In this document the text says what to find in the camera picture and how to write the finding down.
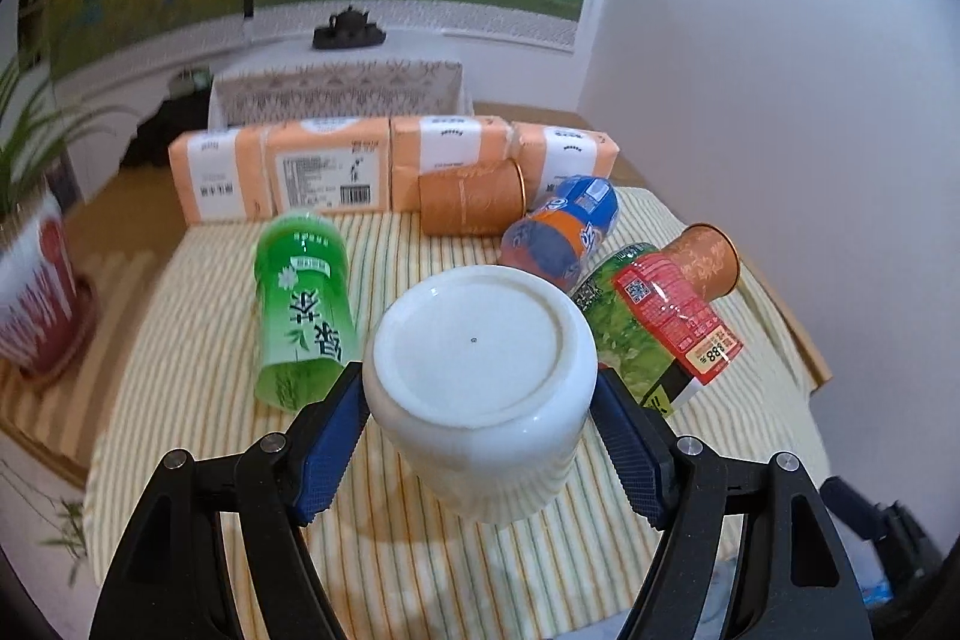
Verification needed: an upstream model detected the orange tissue pack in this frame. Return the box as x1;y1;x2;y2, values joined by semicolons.
511;122;620;208
167;127;274;226
391;115;512;213

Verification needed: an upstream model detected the dark bag on floor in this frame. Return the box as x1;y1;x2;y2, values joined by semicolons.
121;67;213;169

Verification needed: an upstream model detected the wooden table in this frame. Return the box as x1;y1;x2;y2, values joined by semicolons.
0;99;835;491

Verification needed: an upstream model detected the black teapot set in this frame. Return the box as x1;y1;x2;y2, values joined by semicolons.
313;5;387;50

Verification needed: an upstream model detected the blue orange soda bottle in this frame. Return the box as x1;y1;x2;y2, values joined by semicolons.
500;175;619;292

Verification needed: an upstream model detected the orange paper cup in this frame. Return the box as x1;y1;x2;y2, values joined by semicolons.
662;223;740;302
418;159;527;237

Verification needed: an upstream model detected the potted spider plant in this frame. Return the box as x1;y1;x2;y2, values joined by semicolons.
2;55;137;220

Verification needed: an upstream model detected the striped yellow tablecloth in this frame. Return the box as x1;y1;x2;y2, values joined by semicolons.
85;188;830;638

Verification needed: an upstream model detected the orange paper cup right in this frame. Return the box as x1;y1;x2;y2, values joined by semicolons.
662;223;740;302

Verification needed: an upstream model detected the red green label bottle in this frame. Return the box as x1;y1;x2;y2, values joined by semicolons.
573;244;743;417

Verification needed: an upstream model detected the red white flower pot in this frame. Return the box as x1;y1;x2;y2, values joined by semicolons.
2;185;98;386

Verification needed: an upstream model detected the white ceramic cup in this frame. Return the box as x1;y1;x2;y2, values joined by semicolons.
363;265;599;526

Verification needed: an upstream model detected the orange tissue pack barcode label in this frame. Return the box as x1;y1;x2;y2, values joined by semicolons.
263;117;391;214

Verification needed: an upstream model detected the orange tissue pack far left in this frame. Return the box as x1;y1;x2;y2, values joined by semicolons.
167;127;274;226

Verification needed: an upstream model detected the orange tissue pack far right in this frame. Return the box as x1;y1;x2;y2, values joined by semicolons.
511;122;620;208

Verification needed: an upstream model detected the green tea bottle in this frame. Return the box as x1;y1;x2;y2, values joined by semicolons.
254;211;359;413

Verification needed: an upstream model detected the patterned cloth side table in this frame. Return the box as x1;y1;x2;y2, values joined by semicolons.
208;58;475;130

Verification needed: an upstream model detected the orange paper cup left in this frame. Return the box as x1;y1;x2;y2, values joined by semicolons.
418;159;527;237

